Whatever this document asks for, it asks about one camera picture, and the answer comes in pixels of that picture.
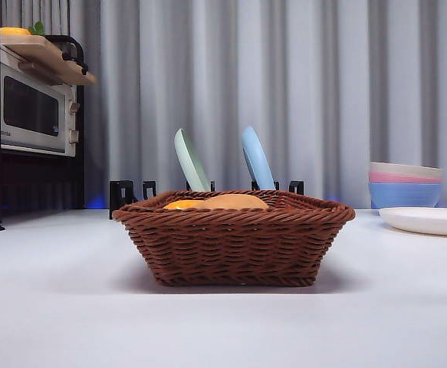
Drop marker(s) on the tan round potato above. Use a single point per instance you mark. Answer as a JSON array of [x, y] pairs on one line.
[[234, 202]]

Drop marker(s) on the orange plastic corn cob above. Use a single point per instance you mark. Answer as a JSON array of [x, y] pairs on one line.
[[177, 205]]

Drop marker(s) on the brown wicker basket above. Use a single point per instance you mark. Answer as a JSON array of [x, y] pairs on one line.
[[238, 245]]

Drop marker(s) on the pale green plate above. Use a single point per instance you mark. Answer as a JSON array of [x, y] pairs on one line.
[[190, 165]]

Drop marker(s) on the pale blue plate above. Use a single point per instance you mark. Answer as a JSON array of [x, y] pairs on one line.
[[257, 161]]

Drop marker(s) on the black dish rack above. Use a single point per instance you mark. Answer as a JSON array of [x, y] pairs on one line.
[[121, 195]]

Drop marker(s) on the grey pleated curtain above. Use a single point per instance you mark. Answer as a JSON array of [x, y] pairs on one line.
[[323, 96]]

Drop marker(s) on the pink bowl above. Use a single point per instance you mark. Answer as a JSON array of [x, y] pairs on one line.
[[399, 178]]

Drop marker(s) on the cream bowl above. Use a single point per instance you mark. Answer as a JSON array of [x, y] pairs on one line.
[[403, 168]]

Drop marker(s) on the cream toaster oven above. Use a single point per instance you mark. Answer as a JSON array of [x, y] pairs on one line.
[[31, 111]]

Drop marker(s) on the white flat plate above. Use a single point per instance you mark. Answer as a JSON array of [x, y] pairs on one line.
[[426, 220]]

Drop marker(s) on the light wooden board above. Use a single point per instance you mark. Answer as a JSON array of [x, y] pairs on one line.
[[54, 65]]

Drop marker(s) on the green leafy sprig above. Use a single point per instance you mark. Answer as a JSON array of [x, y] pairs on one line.
[[37, 27]]

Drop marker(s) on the yellow food item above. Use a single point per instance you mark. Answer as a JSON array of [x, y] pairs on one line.
[[14, 30]]

